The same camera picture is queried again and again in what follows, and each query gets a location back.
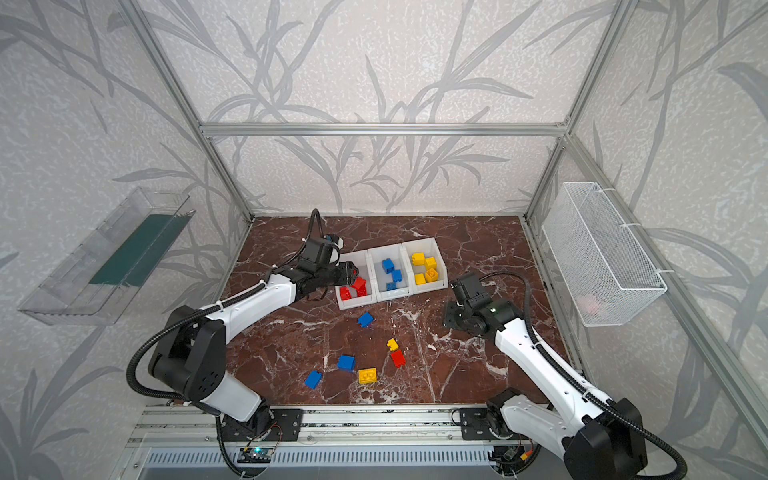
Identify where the yellow lego front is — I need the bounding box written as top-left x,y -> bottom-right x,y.
358,368 -> 378,385

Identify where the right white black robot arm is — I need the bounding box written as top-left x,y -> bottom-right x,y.
444,271 -> 688,479

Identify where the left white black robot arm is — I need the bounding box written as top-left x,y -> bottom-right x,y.
126,234 -> 359,431

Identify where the left white sorting bin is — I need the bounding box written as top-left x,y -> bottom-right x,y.
331,250 -> 380,310

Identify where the white sorting bin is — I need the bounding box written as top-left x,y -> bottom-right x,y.
401,238 -> 448,295
331,250 -> 380,310
367,244 -> 412,302

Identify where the right white sorting bin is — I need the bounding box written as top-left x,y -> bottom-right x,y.
401,238 -> 448,295

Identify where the middle white sorting bin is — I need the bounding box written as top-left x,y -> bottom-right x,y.
367,244 -> 412,302

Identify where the right controller board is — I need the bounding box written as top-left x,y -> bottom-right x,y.
488,446 -> 533,472

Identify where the controller board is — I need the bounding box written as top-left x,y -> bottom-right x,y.
488,446 -> 533,472
237,447 -> 275,465

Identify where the left controller board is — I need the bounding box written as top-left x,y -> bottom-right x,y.
237,447 -> 275,465

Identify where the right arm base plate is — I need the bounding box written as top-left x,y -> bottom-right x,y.
451,407 -> 531,442

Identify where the white wire mesh basket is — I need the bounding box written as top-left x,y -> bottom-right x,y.
542,182 -> 667,327

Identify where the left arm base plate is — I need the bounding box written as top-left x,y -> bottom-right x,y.
219,408 -> 304,442

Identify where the clear plastic wall tray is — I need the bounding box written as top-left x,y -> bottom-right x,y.
19,187 -> 195,326

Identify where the aluminium front rail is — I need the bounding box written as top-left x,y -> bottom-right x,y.
127,404 -> 504,448

